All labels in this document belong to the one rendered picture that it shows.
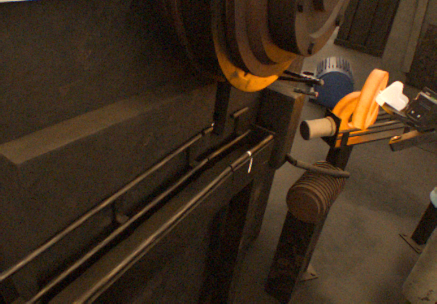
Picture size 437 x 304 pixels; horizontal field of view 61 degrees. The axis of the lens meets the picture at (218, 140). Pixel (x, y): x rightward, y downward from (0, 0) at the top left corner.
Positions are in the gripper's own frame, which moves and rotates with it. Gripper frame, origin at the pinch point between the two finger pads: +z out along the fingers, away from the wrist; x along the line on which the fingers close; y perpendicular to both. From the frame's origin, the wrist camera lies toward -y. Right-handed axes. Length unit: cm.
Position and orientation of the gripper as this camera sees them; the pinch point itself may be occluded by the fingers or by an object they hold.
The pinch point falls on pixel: (372, 93)
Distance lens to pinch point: 102.1
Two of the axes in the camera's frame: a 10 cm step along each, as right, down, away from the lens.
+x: -5.6, 3.5, -7.5
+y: 3.6, -7.1, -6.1
